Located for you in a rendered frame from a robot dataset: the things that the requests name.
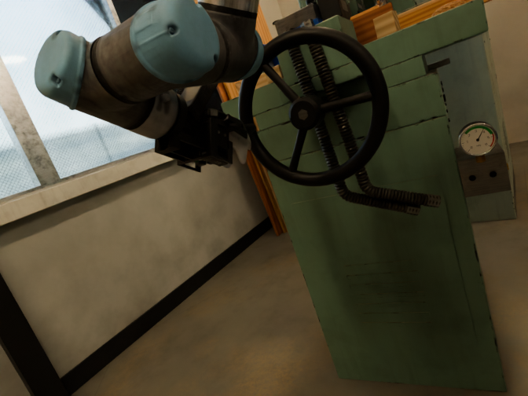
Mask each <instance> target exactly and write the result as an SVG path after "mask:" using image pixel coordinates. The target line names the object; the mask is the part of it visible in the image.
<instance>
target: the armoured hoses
mask: <svg viewBox="0 0 528 396"><path fill-rule="evenodd" d="M312 26H315V25H314V22H313V20H312V19H308V20H305V21H303V22H302V23H301V24H300V27H301V28H303V27H312ZM307 45H308V46H309V49H310V52H311V55H312V58H313V62H315V63H314V64H315V65H316V68H317V71H318V75H320V76H319V78H321V84H323V87H324V90H325V93H326V97H328V98H327V99H328V102H329V101H336V100H339V99H340V97H339V94H338V90H336V89H337V87H336V85H335V83H334V82H335V81H333V78H332V74H331V71H329V70H330V68H329V67H328V66H329V65H328V64H327V63H328V62H327V61H326V60H327V59H326V58H325V55H324V52H323V49H322V48H321V47H322V45H317V44H307ZM288 51H289V54H290V57H291V60H292V63H293V66H294V67H295V68H294V69H295V73H297V74H296V75H297V76H298V79H299V82H300V84H299V85H300V86H301V89H302V92H303V93H302V94H303V95H304V97H305V96H307V95H314V96H317V95H315V92H314V89H313V87H314V86H312V82H311V79H310V77H309V73H308V70H306V64H305V63H304V62H305V61H304V60H303V55H302V54H301V52H302V51H301V50H300V47H299V46H295V47H292V48H290V49H288ZM332 112H333V115H334V118H335V121H336V122H337V123H336V124H337V125H338V126H337V127H338V128H339V131H340V132H339V133H340V134H341V137H342V140H343V143H345V144H344V146H346V147H345V149H346V151H347V152H348V153H347V155H348V157H349V158H351V157H352V156H353V155H354V154H355V153H356V152H357V151H358V147H357V143H355V142H356V141H355V140H354V139H355V137H354V135H353V134H352V133H353V131H352V130H351V128H350V125H349V122H348V119H347V115H346V113H345V109H343V108H341V109H337V110H335V111H332ZM326 127H327V126H325V120H323V121H322V122H321V123H320V124H319V125H317V126H316V127H314V128H316V131H317V136H318V137H319V138H318V140H319V142H320V143H321V146H322V147H321V148H322V149H323V150H322V152H323V153H324V157H325V158H326V159H325V160H326V161H327V164H328V167H329V168H328V169H329V170H331V169H334V168H336V167H338V166H339V164H338V163H339V162H338V161H337V160H338V159H337V158H336V157H337V156H336V153H335V152H334V151H335V150H334V147H333V146H332V145H333V144H332V141H330V140H331V138H330V137H329V136H330V135H329V134H328V129H327V128H326ZM366 172H367V171H366V170H365V167H362V168H361V169H360V170H359V171H358V172H357V173H356V174H355V176H357V177H356V179H357V182H358V184H359V185H360V188H361V189H362V192H365V194H364V195H363V193H362V194H360V193H356V192H352V191H350V190H349V189H348V188H347V185H345V184H346V182H345V180H343V181H340V182H337V183H335V185H334V186H335V189H336V190H337V193H338V194H339V196H341V197H342V199H343V200H345V201H349V202H350V203H353V204H355V203H356V204H362V205H365V206H369V207H370V206H372V207H378V208H381V209H385V210H386V209H387V210H391V211H392V210H394V211H397V212H399V211H400V212H403V213H405V214H409V215H418V214H419V213H420V205H424V206H426V207H436V208H437V207H439V206H440V203H441V197H440V196H438V195H432V194H423V193H421V194H420V193H417V192H407V191H403V190H402V191H400V190H397V189H395V190H393V189H387V188H385V189H384V188H380V187H379V188H378V187H375V186H374V185H373V184H371V182H370V180H369V176H368V174H367V173H366Z"/></svg>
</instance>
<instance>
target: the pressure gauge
mask: <svg viewBox="0 0 528 396"><path fill-rule="evenodd" d="M484 127H485V128H484ZM483 128H484V130H483ZM482 130H483V131H482ZM481 133H482V134H481ZM480 134H481V136H480V138H479V135H480ZM477 138H479V141H476V139H477ZM497 140H498V135H497V132H496V130H495V129H494V128H493V127H492V126H491V125H489V124H488V123H486V122H483V121H475V122H472V123H469V124H467V125H466V126H464V127H463V128H462V129H461V131H460V133H459V135H458V144H459V146H460V149H461V150H462V151H463V152H464V153H465V154H467V155H469V156H475V159H476V162H477V163H481V162H484V161H486V158H485V154H487V153H489V152H491V151H492V150H493V149H494V148H495V146H496V144H497Z"/></svg>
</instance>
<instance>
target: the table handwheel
mask: <svg viewBox="0 0 528 396"><path fill-rule="evenodd" d="M306 44H317V45H323V46H328V47H331V48H333V49H335V50H338V51H339V52H341V53H343V54H344V55H346V56H347V57H348V58H350V59H351V60H352V61H353V62H354V63H355V64H356V65H357V67H358V68H359V69H360V71H361V73H362V74H363V76H364V77H365V80H366V82H367V84H368V88H369V91H367V92H364V93H360V94H357V95H354V96H351V97H346V98H343V99H339V100H336V101H329V102H328V99H327V98H328V97H326V96H324V97H320V98H319V97H317V96H314V95H307V96H305V97H299V96H298V95H297V94H296V93H295V91H294V90H293V89H292V88H291V87H290V86H289V85H288V84H287V83H286V82H285V81H284V80H283V79H282V78H281V77H280V76H279V75H278V74H277V73H276V72H275V71H274V69H273V68H272V67H271V66H270V65H269V62H270V61H271V60H272V59H274V58H275V57H276V56H277V55H279V54H280V53H283V52H284V51H285V50H288V49H290V48H292V47H295V46H300V45H306ZM263 47H264V56H263V60H262V63H261V65H260V67H259V69H258V70H257V72H256V73H255V74H253V75H252V76H250V77H248V78H246V79H243V80H242V83H241V86H240V93H239V101H238V112H239V119H240V121H241V122H242V123H243V124H248V123H254V120H253V115H252V101H253V95H254V91H255V86H256V83H257V82H258V80H259V76H260V75H261V74H262V72H265V73H266V75H267V76H268V77H269V78H270V79H271V80H272V81H273V82H274V83H275V84H276V85H277V86H278V87H279V89H280V90H281V91H282V92H283V93H284V95H285V96H286V97H287V98H288V100H289V101H290V102H291V103H292V104H291V106H290V108H289V113H288V114H289V119H290V121H291V123H292V125H293V126H294V127H295V128H297V129H299V130H298V133H297V138H296V141H295V147H294V151H293V154H292V158H291V162H290V166H289V167H287V166H285V165H284V164H282V163H281V162H279V161H278V160H277V159H275V158H274V157H273V156H272V155H271V154H270V153H269V152H268V151H267V150H266V148H265V147H264V145H263V144H262V142H261V140H260V139H259V136H258V134H257V131H256V130H255V131H254V132H253V133H252V134H250V135H249V137H250V139H251V152H252V153H253V154H254V156H255V158H256V159H257V160H258V161H259V162H260V163H261V164H262V165H263V166H264V167H265V168H266V169H267V170H268V171H270V172H271V173H272V174H274V175H276V176H277V177H279V178H281V179H283V180H285V181H287V182H291V183H293V184H296V185H304V186H325V185H332V184H335V183H337V182H341V181H343V180H345V179H347V178H349V177H351V176H352V175H354V174H356V173H357V172H358V171H359V170H360V169H361V168H362V167H364V166H365V165H366V164H367V163H368V161H369V160H370V159H371V158H372V157H373V156H374V154H375V153H376V151H377V149H378V148H379V146H380V144H381V142H382V140H383V137H384V134H385V132H386V129H387V124H388V119H389V111H390V102H389V94H388V89H387V84H386V81H385V78H384V76H383V73H382V71H381V69H380V66H379V65H378V64H377V62H376V60H375V58H374V57H373V56H372V54H371V53H370V52H369V51H368V50H367V49H366V48H365V47H364V46H363V45H362V44H361V43H360V42H358V41H357V40H356V39H354V38H352V37H351V36H349V35H347V34H345V33H343V32H341V31H337V30H335V29H332V28H329V27H316V26H312V27H299V28H296V29H292V30H290V31H286V32H285V33H282V34H281V35H278V36H277V37H276V38H273V39H272V40H271V41H269V42H268V43H267V44H265V45H264V46H263ZM368 101H372V120H371V124H370V127H369V130H368V134H367V136H366V138H365V140H364V142H363V144H362V146H361V147H360V148H359V149H358V151H357V152H356V153H355V154H354V155H353V156H352V157H351V158H350V159H349V160H347V161H346V162H345V163H344V164H342V165H340V166H338V167H336V168H334V169H331V170H327V171H323V172H316V173H310V172H302V171H299V170H297V168H298V164H299V158H300V155H301V151H302V149H303V144H304V141H305V138H306V133H307V131H308V130H311V129H312V128H314V127H316V126H317V125H319V124H320V123H321V122H322V121H323V120H324V118H325V114H327V113H329V112H331V111H335V110H337V109H341V108H345V107H348V106H351V105H357V104H361V103H365V102H368Z"/></svg>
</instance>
